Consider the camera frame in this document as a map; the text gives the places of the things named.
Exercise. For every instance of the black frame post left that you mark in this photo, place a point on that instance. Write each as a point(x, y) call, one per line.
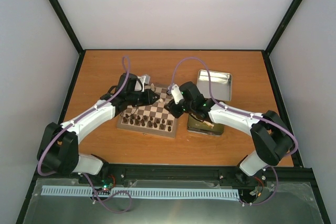
point(66, 25)

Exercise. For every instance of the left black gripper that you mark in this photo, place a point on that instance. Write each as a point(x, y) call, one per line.
point(148, 101)

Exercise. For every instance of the wooden chess board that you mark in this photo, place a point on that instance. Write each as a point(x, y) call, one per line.
point(157, 111)

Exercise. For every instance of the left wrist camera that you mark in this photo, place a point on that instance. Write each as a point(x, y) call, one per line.
point(144, 81)

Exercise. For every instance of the green lit circuit board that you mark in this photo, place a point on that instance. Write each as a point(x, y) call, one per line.
point(109, 183)

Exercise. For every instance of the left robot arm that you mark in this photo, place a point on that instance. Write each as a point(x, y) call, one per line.
point(59, 148)

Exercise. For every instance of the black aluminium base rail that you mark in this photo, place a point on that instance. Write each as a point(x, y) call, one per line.
point(223, 175)

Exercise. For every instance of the black frame post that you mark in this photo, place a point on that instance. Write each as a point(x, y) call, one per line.
point(289, 14)
point(66, 25)

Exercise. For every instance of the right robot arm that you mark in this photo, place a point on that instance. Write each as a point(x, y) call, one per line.
point(271, 138)

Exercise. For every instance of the light blue cable duct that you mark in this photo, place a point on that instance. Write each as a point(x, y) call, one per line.
point(143, 193)

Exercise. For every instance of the gold tin box base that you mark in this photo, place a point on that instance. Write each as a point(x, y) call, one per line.
point(199, 127)

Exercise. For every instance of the silver tin lid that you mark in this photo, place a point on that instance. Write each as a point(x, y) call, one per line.
point(221, 84)

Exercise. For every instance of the white chess piece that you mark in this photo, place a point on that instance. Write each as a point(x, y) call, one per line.
point(208, 124)

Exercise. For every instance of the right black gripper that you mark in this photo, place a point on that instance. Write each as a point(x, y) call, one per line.
point(172, 109)

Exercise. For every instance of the black frame post right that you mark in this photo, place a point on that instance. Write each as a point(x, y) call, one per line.
point(289, 14)

